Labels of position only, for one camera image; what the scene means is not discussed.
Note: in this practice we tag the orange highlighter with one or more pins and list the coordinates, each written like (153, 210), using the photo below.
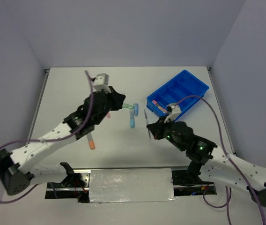
(91, 141)

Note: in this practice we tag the silver taped front panel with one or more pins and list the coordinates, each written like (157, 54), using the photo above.
(131, 185)

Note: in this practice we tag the orange pink marker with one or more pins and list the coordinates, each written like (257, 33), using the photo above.
(159, 107)

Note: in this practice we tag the blue correction tape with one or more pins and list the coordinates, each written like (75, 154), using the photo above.
(136, 109)

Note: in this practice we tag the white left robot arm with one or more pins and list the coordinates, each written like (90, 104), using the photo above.
(22, 167)

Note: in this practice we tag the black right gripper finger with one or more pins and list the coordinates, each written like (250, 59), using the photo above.
(158, 133)
(157, 125)

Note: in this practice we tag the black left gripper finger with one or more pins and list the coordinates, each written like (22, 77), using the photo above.
(117, 97)
(116, 106)

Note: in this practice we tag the blue divided plastic tray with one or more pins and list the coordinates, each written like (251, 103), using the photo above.
(180, 86)

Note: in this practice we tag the thin ballpoint pen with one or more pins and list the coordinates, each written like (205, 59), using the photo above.
(146, 119)

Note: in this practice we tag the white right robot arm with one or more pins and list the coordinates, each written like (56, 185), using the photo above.
(209, 162)

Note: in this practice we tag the green correction tape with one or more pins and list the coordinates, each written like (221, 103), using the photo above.
(127, 106)

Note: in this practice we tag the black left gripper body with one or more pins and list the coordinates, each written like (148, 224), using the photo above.
(101, 116)

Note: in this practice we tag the light blue highlighter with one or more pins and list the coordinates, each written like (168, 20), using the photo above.
(132, 118)

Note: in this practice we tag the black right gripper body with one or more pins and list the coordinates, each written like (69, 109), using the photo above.
(168, 135)

